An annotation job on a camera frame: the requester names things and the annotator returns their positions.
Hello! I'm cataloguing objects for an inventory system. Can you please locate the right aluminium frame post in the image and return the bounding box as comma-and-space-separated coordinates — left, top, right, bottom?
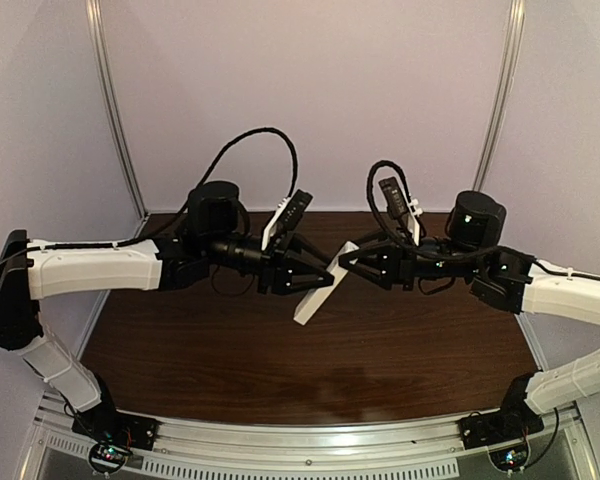
471, 0, 526, 192

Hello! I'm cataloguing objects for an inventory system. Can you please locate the aluminium frame post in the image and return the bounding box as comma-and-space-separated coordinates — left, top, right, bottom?
85, 0, 148, 219
471, 0, 526, 192

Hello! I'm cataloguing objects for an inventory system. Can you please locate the left aluminium frame post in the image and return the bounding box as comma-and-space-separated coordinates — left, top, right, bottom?
85, 0, 148, 219

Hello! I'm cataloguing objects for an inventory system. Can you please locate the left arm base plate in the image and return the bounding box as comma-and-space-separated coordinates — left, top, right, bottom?
71, 409, 161, 451

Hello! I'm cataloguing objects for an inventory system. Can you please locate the white remote control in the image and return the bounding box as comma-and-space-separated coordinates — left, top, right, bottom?
292, 240, 361, 327

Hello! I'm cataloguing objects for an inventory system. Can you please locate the front aluminium rail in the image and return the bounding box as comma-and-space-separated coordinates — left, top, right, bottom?
15, 391, 600, 479

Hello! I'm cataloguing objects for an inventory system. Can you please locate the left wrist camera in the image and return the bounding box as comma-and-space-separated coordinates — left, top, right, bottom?
261, 189, 313, 252

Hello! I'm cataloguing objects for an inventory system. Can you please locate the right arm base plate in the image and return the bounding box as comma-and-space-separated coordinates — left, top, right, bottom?
458, 409, 544, 450

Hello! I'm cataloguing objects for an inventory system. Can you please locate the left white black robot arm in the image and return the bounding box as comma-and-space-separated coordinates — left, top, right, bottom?
0, 181, 336, 441

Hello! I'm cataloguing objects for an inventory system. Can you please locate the left black camera cable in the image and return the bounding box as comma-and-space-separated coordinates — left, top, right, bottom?
0, 128, 300, 281

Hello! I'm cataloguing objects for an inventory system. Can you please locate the black camera cable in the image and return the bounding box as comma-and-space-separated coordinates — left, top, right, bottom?
366, 159, 481, 264
0, 128, 300, 281

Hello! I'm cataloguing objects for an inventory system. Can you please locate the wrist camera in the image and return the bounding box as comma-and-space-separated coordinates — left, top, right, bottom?
261, 189, 313, 252
379, 177, 424, 246

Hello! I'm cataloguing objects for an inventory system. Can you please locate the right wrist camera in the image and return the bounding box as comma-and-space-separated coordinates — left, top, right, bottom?
379, 177, 424, 246

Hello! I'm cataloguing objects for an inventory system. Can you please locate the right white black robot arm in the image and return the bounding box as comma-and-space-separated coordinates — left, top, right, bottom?
338, 190, 600, 429

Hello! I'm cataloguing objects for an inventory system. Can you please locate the right black camera cable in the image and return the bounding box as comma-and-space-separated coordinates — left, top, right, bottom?
366, 159, 481, 264

